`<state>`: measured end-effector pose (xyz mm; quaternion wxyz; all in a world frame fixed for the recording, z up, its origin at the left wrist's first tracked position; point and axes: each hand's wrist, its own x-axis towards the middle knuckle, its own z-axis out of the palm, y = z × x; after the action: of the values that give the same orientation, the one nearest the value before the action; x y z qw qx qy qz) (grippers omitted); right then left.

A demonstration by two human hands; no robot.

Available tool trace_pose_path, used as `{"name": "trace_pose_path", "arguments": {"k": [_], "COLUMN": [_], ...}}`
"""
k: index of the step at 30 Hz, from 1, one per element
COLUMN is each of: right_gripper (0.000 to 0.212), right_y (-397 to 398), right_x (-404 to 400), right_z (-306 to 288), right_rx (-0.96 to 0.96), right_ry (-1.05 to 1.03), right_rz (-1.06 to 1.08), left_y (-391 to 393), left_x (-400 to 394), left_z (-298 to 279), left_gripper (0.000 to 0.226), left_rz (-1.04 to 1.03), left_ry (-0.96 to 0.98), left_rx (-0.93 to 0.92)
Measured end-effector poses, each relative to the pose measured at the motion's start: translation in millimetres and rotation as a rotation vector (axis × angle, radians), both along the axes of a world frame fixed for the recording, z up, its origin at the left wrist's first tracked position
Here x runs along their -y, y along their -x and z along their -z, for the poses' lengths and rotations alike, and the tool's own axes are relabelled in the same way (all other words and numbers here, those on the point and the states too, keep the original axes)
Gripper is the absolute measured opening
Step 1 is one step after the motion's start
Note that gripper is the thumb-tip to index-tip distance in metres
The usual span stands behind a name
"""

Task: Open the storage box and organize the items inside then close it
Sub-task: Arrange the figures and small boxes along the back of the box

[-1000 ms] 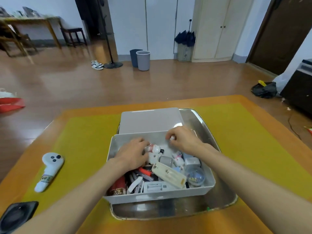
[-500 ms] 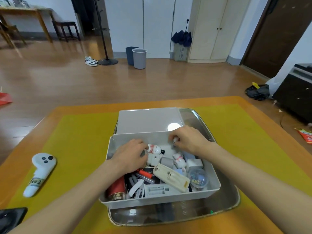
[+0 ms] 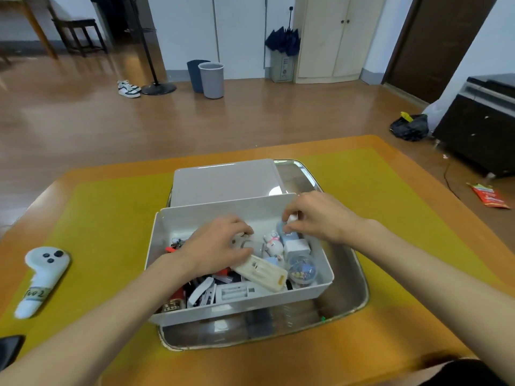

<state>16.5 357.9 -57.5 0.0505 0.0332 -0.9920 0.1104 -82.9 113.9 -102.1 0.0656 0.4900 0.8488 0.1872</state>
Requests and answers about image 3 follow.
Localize dark blue trash bin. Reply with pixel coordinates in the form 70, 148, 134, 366
186, 60, 211, 94

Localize gray trash bin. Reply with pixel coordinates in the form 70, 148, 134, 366
198, 62, 225, 100

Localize white box lid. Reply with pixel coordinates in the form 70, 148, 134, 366
171, 158, 287, 207

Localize cream two-door cabinet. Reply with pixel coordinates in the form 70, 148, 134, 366
292, 0, 389, 85

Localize dark brown door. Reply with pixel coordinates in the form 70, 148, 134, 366
381, 0, 499, 105

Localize person's black trousers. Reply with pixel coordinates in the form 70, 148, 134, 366
418, 357, 507, 386

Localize stainless steel tray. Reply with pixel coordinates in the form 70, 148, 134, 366
157, 158, 370, 352

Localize person's left hand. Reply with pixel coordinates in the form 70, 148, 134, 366
176, 214, 255, 280

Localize yellow table mat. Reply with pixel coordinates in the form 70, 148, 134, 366
0, 147, 504, 374

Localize navy folded umbrella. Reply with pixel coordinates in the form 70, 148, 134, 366
264, 6, 301, 57

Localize white bunny figurine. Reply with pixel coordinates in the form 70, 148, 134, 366
263, 231, 285, 262

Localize white built-in wardrobe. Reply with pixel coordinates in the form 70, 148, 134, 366
146, 0, 298, 80

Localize person's left forearm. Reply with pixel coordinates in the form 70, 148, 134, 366
0, 253, 198, 386

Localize black smartphone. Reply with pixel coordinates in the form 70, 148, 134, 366
0, 335, 26, 373

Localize black low cabinet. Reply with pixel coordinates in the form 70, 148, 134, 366
432, 74, 515, 180

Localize person's right forearm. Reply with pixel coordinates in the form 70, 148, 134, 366
356, 219, 515, 386

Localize white mini fan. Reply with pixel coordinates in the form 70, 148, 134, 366
235, 235, 264, 258

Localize gray metal safe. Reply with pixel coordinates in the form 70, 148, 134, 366
270, 50, 297, 84

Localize red cylindrical can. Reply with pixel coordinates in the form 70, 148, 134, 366
160, 287, 188, 314

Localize black coat stand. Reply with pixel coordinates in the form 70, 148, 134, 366
120, 0, 178, 96

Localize person's right hand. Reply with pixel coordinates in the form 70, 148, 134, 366
281, 191, 365, 248

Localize white charger cube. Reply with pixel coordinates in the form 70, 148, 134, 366
283, 239, 312, 260

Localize white plastic battery holder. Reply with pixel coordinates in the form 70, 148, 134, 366
215, 281, 258, 305

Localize dark wooden stool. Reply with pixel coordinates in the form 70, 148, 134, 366
52, 18, 108, 57

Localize wooden side table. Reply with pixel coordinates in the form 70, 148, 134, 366
0, 0, 59, 61

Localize white storage box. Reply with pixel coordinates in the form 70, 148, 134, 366
144, 192, 335, 328

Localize clear round clip container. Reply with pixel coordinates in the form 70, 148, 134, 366
288, 255, 319, 285

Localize black garbage bag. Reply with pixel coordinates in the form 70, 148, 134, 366
389, 111, 430, 142

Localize white handheld controller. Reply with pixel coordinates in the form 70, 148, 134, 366
14, 246, 71, 320

